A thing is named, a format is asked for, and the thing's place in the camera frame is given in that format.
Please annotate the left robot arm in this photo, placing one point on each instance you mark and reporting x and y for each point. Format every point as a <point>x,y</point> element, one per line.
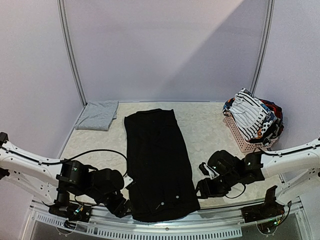
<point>53,181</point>

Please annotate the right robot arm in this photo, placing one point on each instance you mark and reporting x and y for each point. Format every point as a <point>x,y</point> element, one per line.
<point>260,165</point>

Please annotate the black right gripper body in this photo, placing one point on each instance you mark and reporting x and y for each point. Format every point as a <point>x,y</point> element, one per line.
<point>202,189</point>

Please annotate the white striped garment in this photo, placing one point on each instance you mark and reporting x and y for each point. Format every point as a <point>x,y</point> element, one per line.
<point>251,115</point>

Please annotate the right aluminium corner post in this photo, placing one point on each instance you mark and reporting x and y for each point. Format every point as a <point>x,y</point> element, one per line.
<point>263,44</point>

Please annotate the pink perforated laundry basket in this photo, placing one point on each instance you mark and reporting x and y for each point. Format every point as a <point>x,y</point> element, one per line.
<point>245,146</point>

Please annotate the colourful patterned garment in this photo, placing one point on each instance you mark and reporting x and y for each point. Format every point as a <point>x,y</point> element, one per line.
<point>272,132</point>

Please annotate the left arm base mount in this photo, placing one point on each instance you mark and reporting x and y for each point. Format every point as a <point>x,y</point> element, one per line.
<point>72,212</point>

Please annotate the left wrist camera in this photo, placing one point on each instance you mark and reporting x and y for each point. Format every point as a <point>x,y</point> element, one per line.
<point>108,180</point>

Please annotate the aluminium corner post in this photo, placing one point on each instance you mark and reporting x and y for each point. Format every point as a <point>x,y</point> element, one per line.
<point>263,44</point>
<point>61,4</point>

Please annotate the grey tank top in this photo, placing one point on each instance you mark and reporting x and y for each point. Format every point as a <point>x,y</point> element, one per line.
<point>97,115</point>

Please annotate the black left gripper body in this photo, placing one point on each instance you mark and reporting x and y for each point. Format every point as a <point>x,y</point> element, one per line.
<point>117,209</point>

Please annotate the left aluminium corner post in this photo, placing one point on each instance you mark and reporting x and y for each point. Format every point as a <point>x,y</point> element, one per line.
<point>61,4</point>

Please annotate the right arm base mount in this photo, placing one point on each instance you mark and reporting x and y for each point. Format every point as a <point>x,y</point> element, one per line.
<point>261,211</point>

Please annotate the black shirt with buttons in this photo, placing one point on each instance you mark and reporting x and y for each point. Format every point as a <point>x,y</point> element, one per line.
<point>158,162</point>

